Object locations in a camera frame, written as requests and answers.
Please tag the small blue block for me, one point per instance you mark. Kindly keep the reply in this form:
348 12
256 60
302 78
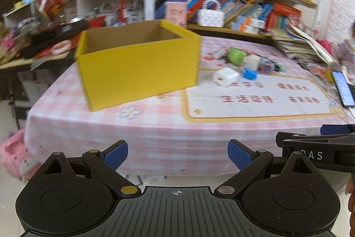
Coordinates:
249 73

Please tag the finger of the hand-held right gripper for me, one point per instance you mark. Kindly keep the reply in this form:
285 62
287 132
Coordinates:
291 136
332 129

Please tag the pink checkered tablecloth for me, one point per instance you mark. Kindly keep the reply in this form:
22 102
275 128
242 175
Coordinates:
155 128

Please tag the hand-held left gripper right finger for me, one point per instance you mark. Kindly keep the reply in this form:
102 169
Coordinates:
238 155

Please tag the small white cube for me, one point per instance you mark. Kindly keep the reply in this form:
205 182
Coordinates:
253 61

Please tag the white charger cube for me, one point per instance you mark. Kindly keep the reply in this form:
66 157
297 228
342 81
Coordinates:
226 78

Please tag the person's right hand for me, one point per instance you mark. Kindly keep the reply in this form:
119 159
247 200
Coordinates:
351 198

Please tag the pink plush bag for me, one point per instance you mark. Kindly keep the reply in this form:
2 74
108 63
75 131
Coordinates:
16 156

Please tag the black long case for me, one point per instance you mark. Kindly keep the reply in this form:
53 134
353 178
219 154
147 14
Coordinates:
55 34

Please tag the pink card box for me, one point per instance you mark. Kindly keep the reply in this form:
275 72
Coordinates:
176 13

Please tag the green round toy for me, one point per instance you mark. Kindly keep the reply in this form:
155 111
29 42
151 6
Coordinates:
235 56

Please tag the small grey white toy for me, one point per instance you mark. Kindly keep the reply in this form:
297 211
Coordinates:
221 54

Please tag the pink plush toy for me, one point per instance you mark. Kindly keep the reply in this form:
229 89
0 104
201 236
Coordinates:
319 70

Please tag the light patterned cloth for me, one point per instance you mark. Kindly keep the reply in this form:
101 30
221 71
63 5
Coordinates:
346 51

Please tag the stack of red boxes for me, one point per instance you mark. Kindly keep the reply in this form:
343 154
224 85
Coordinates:
285 16

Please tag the stack of white orange boxes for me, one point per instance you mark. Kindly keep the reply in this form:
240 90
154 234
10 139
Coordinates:
248 24

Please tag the pink wall poster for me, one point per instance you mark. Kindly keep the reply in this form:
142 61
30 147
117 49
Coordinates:
342 6

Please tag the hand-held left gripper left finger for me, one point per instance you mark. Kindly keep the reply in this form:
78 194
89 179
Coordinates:
116 155

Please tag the red bottle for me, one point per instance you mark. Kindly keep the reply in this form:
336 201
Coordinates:
121 9

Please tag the white pearl handbag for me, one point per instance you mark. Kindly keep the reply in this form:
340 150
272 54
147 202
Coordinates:
210 18

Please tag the yellow cardboard box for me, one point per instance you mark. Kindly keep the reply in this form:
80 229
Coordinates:
133 76

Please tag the row of leaning books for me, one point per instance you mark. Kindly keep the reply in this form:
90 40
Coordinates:
238 5

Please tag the black smartphone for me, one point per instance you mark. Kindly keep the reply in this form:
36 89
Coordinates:
342 87

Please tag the stack of newspapers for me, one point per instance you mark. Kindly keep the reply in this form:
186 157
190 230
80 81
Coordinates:
299 48

